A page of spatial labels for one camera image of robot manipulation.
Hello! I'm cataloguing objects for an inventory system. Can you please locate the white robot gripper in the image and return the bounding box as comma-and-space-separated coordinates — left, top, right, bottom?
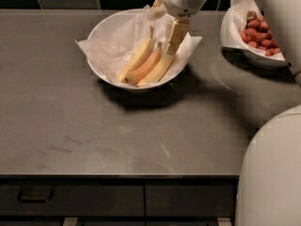
147, 0, 207, 55

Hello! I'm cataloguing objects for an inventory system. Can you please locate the yellow banana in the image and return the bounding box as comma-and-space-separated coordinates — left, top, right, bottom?
117, 25, 154, 82
137, 55, 175, 88

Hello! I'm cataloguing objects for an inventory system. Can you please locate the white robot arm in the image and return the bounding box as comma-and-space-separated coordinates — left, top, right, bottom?
218, 0, 300, 226

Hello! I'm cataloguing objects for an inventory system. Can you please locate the white bowl with bananas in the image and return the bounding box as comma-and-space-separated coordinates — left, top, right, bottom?
85, 8, 192, 93

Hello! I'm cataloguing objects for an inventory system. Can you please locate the white paper in strawberry bowl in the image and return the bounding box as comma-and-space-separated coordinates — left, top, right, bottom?
220, 0, 286, 61

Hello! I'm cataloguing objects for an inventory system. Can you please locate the middle orange-yellow banana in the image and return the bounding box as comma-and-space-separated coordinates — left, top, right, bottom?
125, 41, 163, 85

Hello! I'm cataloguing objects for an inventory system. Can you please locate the white bowl with strawberries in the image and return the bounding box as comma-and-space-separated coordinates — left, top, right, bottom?
220, 9, 286, 69

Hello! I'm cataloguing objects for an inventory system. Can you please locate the white paper liner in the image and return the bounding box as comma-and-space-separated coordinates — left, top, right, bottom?
74, 5, 203, 86

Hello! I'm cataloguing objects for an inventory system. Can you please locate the right dark drawer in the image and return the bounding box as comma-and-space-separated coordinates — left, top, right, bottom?
145, 186, 235, 218

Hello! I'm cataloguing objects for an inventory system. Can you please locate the dark drawer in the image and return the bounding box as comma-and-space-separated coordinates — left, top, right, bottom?
0, 185, 144, 217
145, 186, 235, 218

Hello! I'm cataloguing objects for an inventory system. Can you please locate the left dark drawer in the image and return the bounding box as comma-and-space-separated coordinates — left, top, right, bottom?
0, 185, 144, 217

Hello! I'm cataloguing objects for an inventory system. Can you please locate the left black drawer handle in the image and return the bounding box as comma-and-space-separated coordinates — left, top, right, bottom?
17, 187, 55, 203

